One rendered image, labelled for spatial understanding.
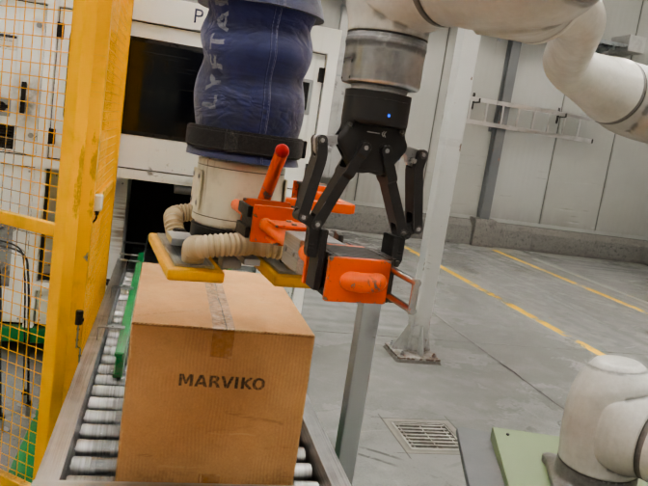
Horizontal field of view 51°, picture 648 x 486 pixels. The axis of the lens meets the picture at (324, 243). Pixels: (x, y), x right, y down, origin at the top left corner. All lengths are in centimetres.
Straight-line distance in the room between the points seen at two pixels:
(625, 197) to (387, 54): 1227
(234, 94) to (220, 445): 79
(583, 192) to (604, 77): 1141
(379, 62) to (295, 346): 92
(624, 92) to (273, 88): 58
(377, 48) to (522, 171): 1107
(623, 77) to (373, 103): 46
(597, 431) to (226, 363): 76
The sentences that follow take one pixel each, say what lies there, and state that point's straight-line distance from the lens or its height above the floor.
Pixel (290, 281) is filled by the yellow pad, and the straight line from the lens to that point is 123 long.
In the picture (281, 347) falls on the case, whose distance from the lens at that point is 153.
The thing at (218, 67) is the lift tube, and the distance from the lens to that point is 127.
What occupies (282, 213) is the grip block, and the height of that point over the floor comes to 126.
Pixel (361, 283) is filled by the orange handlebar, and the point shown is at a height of 124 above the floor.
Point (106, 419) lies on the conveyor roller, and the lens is 203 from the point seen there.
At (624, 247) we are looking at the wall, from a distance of 1294.
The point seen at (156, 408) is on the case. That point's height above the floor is 76.
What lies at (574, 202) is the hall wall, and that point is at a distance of 1238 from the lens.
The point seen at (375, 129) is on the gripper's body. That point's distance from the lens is 77.
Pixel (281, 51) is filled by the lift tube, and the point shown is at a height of 152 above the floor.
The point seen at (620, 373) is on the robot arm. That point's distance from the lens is 141.
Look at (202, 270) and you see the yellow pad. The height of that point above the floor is 113.
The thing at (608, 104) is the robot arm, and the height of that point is 149.
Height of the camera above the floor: 139
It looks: 9 degrees down
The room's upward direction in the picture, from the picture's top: 8 degrees clockwise
